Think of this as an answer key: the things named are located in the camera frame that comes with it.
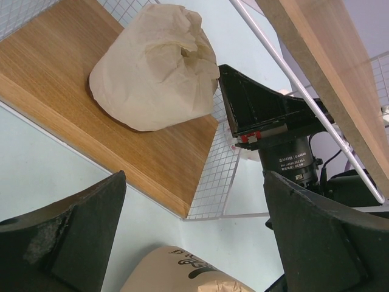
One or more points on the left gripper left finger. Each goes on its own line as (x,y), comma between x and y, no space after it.
(64,246)

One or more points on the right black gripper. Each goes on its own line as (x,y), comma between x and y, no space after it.
(260,117)

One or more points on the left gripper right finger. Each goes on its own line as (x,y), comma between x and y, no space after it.
(324,245)

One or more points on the beige paper roll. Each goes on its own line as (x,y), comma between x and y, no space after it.
(160,71)

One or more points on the brown paper roll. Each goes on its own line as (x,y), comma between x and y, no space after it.
(170,268)

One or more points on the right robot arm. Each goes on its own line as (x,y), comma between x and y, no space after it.
(295,161)

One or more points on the white wire wooden shelf rack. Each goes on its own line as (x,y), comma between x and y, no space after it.
(70,71)

